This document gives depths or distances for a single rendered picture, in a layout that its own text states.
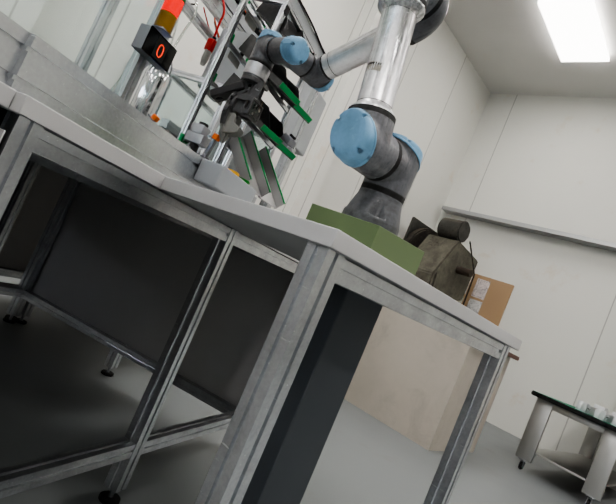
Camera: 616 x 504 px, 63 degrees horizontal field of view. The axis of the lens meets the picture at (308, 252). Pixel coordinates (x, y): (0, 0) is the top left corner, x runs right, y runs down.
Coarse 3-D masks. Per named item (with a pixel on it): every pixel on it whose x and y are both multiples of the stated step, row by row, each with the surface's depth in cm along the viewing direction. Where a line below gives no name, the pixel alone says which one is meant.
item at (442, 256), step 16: (416, 224) 751; (448, 224) 712; (464, 224) 702; (416, 240) 738; (432, 240) 723; (448, 240) 707; (464, 240) 710; (432, 256) 699; (448, 256) 688; (464, 256) 711; (416, 272) 694; (432, 272) 676; (448, 272) 696; (464, 272) 694; (448, 288) 704; (464, 288) 728
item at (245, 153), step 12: (252, 132) 189; (240, 144) 173; (252, 144) 187; (240, 156) 172; (252, 156) 186; (240, 168) 171; (252, 168) 184; (252, 180) 179; (264, 180) 181; (264, 192) 179
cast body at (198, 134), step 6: (192, 126) 152; (198, 126) 151; (204, 126) 151; (186, 132) 152; (192, 132) 151; (198, 132) 151; (204, 132) 152; (210, 132) 154; (186, 138) 152; (192, 138) 151; (198, 138) 150; (204, 138) 151; (198, 144) 151; (204, 144) 152
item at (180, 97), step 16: (176, 80) 269; (192, 80) 266; (176, 96) 267; (192, 96) 264; (208, 96) 261; (160, 112) 268; (176, 112) 265; (208, 112) 259; (176, 128) 263; (256, 144) 300
